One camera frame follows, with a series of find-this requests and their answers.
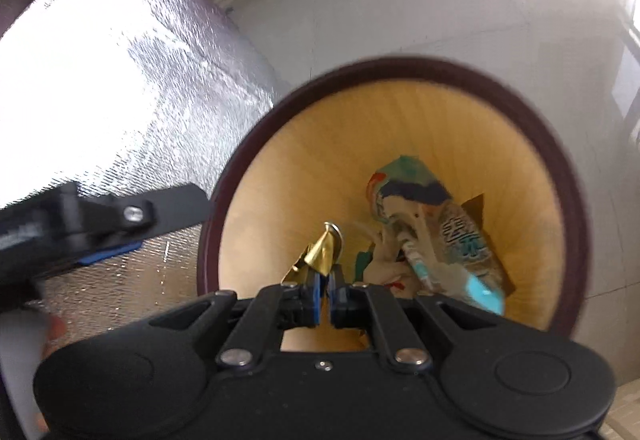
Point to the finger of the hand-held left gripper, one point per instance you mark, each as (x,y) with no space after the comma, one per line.
(110,254)
(175,207)

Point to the white plastic bag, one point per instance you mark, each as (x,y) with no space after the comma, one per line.
(385,255)

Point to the gold foil wrapper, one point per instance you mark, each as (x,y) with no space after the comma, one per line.
(315,255)

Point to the teal printed snack packet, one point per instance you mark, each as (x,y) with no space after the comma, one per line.
(450,240)

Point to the yellow wastebasket with brown rim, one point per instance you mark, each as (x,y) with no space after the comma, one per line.
(310,160)

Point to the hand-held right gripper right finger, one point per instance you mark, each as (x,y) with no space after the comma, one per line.
(335,302)

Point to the white table with foil side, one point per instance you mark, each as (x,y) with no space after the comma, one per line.
(125,95)

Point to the cardboard box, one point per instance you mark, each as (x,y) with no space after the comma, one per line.
(475,209)

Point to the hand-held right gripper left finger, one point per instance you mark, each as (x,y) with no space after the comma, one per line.
(315,294)

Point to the person's left hand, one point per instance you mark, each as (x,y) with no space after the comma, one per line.
(52,332)

